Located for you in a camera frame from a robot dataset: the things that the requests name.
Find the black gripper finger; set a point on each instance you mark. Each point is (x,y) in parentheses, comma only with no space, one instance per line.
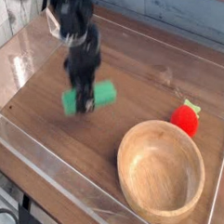
(85,98)

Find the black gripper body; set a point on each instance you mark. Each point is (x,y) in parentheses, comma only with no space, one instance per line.
(83,60)

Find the green rectangular block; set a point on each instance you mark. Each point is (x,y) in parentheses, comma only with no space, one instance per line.
(105,94)

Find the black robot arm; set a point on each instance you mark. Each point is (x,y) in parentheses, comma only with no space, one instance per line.
(81,35)

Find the brown wooden bowl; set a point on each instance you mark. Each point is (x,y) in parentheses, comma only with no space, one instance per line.
(161,172)

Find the red plush strawberry toy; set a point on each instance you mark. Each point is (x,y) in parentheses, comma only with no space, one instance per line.
(186,117)

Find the black metal clamp stand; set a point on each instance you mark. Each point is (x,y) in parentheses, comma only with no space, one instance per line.
(24,215)

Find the clear acrylic corner bracket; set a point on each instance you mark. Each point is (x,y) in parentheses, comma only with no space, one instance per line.
(52,22)

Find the clear acrylic front wall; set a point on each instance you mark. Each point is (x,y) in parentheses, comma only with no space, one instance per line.
(65,193)

